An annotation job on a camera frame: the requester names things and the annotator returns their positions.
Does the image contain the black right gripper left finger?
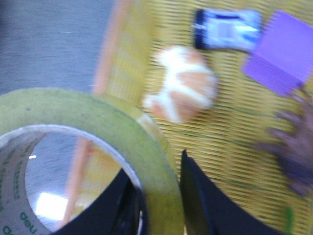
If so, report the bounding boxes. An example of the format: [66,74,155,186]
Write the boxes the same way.
[53,170,148,235]

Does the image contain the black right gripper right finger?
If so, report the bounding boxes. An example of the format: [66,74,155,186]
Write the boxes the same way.
[180,150,281,235]

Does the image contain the yellow packing tape roll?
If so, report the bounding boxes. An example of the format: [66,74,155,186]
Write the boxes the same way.
[0,88,184,235]

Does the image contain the brown toy animal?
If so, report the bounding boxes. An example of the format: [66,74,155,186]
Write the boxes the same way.
[255,92,313,197]

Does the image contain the purple foam block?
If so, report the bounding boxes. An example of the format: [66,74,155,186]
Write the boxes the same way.
[242,10,313,96]

